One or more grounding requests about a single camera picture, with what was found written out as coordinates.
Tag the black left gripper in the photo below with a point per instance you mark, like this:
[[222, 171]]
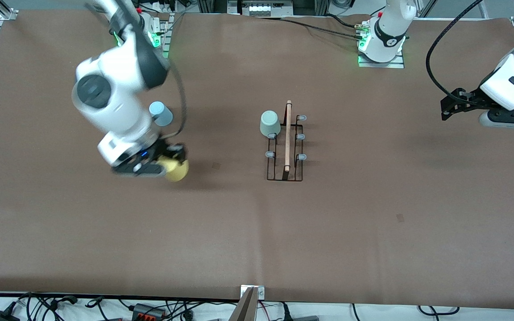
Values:
[[472, 101]]

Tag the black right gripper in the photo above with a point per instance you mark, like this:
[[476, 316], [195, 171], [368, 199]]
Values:
[[166, 149]]

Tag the yellow plastic cup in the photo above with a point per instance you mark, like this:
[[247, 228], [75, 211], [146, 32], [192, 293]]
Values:
[[177, 171]]

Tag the pale green plastic cup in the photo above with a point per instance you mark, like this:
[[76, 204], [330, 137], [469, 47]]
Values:
[[269, 124]]

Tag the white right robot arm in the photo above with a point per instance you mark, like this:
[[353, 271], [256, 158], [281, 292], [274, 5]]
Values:
[[118, 84]]

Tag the light blue plastic cup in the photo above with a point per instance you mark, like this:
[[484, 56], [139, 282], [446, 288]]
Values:
[[164, 115]]

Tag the brown table cover sheet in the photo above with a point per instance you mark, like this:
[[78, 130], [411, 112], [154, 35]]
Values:
[[257, 240]]

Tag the black orange connector block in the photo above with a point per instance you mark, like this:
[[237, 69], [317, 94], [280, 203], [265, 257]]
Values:
[[148, 310]]

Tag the white power strip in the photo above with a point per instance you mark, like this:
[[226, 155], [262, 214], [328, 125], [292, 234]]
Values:
[[260, 8]]

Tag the black power adapter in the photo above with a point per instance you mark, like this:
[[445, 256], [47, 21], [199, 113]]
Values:
[[0, 316]]

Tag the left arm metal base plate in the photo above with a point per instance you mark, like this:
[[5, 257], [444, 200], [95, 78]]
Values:
[[382, 64]]

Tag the small metal edge bracket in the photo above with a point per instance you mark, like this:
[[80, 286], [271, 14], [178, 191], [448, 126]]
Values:
[[260, 292]]

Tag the grey metal camera post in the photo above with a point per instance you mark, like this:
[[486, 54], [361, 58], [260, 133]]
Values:
[[243, 310]]

